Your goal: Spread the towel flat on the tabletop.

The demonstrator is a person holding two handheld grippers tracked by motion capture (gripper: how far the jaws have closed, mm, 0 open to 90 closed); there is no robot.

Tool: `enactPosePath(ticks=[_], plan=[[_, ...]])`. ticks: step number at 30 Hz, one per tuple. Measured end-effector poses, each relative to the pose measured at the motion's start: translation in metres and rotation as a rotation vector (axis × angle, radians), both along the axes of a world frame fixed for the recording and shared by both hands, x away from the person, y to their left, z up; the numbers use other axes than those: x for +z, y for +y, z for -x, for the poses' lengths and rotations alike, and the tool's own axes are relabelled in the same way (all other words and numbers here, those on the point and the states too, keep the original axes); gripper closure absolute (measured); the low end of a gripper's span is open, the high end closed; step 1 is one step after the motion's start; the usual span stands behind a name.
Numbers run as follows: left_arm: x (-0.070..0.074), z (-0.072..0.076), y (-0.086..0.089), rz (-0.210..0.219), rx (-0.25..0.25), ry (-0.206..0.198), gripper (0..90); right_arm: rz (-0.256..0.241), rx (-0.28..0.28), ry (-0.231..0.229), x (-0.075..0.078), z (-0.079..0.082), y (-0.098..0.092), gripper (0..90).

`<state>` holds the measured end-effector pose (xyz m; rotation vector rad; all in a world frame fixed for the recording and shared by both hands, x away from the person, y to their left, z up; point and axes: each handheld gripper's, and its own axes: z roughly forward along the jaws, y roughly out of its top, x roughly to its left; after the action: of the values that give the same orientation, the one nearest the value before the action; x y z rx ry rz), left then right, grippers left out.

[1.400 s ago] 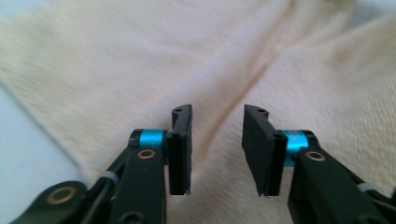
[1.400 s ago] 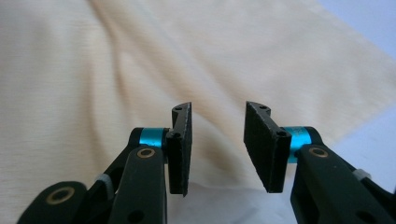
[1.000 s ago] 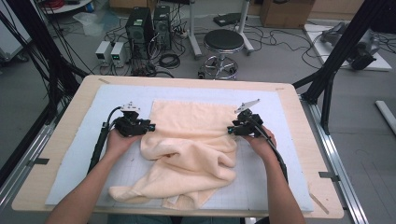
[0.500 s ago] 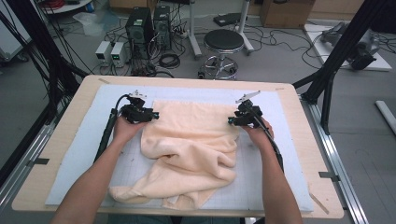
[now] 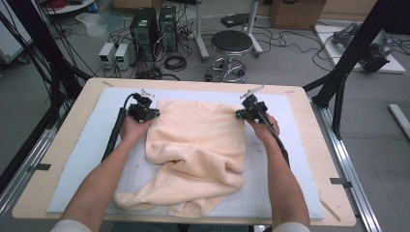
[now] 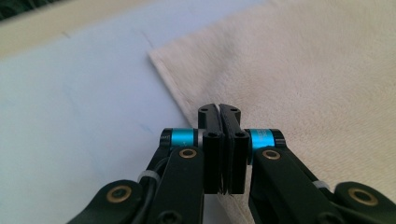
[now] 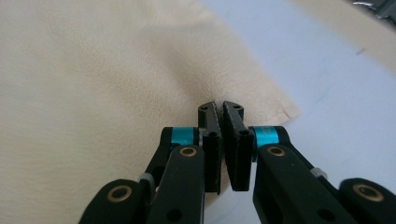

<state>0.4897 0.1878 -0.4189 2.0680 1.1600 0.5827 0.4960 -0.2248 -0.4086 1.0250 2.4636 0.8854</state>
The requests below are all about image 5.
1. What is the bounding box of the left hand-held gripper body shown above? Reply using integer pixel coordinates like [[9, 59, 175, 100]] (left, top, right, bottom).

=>
[[128, 89, 157, 124]]

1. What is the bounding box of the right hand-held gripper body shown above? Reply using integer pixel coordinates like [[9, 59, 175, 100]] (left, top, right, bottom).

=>
[[240, 85, 269, 124]]

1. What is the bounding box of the cream terry towel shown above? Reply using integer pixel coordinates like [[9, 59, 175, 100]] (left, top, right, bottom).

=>
[[113, 99, 248, 218]]

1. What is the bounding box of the person's left hand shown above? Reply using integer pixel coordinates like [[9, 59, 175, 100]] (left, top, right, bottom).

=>
[[119, 114, 153, 144]]

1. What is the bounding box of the person's right hand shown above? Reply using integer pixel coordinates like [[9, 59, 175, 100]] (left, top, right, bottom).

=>
[[246, 112, 280, 146]]

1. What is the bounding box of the white power supply box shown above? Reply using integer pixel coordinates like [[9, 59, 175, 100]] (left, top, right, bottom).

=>
[[114, 43, 135, 71], [98, 42, 116, 68]]

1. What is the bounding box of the white foam grid mat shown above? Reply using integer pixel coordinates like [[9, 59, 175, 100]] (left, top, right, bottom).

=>
[[46, 86, 326, 221]]

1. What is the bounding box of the black round stool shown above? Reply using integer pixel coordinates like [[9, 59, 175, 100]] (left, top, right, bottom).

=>
[[204, 29, 254, 83]]

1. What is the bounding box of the white metal stand leg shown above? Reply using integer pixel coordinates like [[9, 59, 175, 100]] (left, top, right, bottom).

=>
[[192, 0, 211, 62], [244, 0, 265, 58]]

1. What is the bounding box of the black computer tower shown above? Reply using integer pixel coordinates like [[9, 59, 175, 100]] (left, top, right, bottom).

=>
[[158, 4, 179, 52], [129, 7, 161, 62]]

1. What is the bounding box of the black flat device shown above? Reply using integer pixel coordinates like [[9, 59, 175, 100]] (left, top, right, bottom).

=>
[[220, 13, 251, 29]]

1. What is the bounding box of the white floor board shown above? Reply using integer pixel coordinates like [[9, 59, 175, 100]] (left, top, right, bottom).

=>
[[313, 23, 407, 75]]

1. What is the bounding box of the clear plastic bag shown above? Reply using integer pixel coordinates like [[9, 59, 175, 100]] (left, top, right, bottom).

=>
[[75, 12, 126, 39]]

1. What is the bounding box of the brown cardboard box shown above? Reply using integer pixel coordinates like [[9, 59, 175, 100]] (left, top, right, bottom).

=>
[[269, 0, 327, 30]]

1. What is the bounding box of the black tape piece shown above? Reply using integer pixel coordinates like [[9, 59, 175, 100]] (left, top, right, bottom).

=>
[[330, 177, 353, 189], [27, 163, 52, 172]]

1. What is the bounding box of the person's right white sleeve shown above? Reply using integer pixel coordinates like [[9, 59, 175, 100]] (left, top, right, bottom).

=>
[[272, 221, 312, 232]]

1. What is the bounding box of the person's white sleeve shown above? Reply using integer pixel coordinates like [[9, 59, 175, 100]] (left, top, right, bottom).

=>
[[49, 219, 93, 232], [272, 221, 312, 232]]

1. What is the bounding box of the round white table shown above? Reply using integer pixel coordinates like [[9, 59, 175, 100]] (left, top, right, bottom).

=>
[[42, 0, 98, 15]]

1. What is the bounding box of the thin wooden strip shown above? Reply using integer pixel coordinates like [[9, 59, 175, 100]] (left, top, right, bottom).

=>
[[318, 197, 341, 223]]

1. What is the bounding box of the grey machine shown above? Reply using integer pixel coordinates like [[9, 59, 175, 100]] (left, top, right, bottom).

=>
[[332, 22, 395, 73]]

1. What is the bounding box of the person's left white sleeve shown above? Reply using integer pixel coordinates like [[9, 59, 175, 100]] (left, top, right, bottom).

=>
[[49, 219, 93, 232]]

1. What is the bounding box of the white tube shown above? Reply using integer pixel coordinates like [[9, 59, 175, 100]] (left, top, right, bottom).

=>
[[388, 103, 410, 140]]

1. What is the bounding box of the coiled black cable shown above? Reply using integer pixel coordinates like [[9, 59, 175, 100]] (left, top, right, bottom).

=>
[[163, 55, 188, 73]]

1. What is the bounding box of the long black floor cable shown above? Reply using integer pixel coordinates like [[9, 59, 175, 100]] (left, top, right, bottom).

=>
[[257, 25, 334, 73]]

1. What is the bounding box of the tangle of black floor cables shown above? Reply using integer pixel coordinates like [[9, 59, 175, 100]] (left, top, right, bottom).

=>
[[177, 6, 197, 43]]

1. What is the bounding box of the aluminium rail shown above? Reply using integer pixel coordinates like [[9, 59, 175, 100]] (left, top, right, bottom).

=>
[[0, 128, 58, 215], [310, 98, 383, 232]]

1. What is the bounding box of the black metal frame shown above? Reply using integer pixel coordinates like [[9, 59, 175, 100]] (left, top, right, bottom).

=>
[[303, 0, 405, 141], [0, 0, 93, 194]]

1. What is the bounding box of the red cable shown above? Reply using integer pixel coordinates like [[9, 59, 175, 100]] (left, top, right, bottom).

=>
[[43, 0, 68, 10]]

